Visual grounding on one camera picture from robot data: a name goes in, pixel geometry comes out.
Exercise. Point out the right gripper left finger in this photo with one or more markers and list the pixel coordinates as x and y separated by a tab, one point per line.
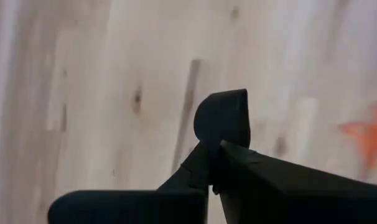
129	208

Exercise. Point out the orange rubber bands pile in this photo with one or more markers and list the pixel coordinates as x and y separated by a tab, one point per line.
373	137

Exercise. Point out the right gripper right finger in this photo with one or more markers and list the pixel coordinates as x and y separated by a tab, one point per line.
300	199

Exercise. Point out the black rubber band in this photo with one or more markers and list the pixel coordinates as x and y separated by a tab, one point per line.
222	118

